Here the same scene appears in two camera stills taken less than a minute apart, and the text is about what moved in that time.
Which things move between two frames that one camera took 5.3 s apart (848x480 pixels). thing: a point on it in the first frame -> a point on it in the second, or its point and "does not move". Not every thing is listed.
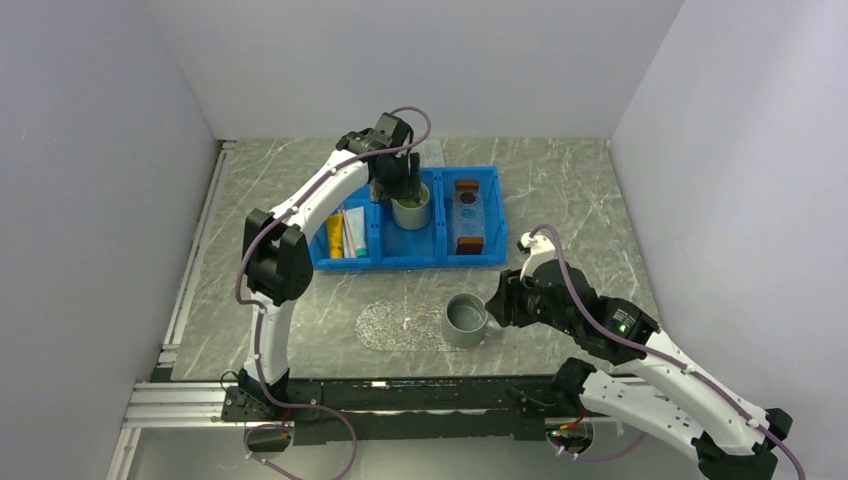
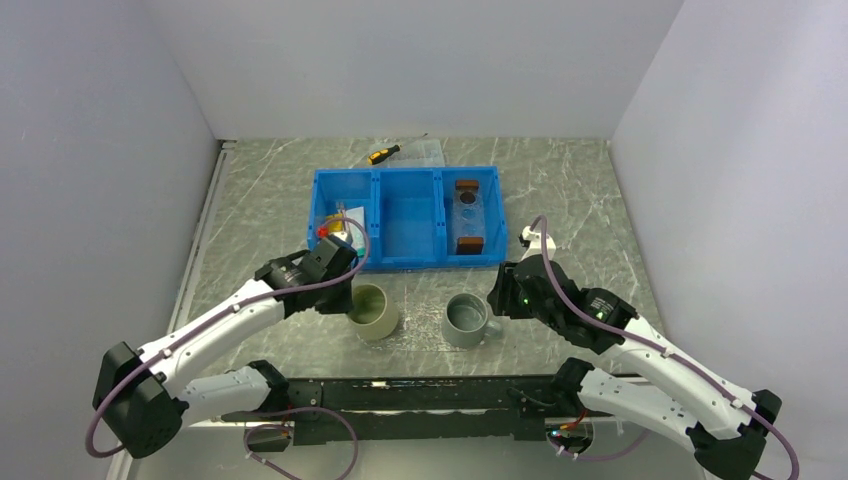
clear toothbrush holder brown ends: x=469 y=217 does not move
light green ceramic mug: x=411 y=214 -> x=372 y=315
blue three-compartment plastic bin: x=391 y=247 does not move
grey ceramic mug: x=466 y=317 does not move
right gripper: x=505 y=304 does not move
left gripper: x=408 y=163 -> x=343 y=305
